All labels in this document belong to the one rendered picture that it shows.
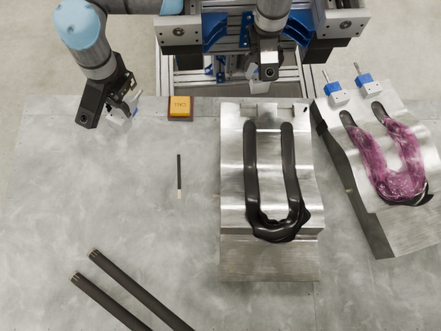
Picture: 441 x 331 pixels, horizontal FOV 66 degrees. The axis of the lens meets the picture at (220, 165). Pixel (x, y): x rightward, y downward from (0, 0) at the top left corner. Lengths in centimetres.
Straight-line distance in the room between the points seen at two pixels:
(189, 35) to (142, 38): 127
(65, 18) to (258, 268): 70
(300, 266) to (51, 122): 86
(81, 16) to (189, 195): 56
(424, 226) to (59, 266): 97
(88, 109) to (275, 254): 58
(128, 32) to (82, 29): 172
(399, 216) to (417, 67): 162
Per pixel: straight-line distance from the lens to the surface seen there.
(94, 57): 72
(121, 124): 94
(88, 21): 68
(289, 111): 106
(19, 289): 111
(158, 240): 100
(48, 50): 246
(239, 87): 185
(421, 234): 103
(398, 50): 254
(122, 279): 95
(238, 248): 93
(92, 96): 82
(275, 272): 94
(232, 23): 125
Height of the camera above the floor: 178
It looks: 71 degrees down
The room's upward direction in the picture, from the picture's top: 4 degrees clockwise
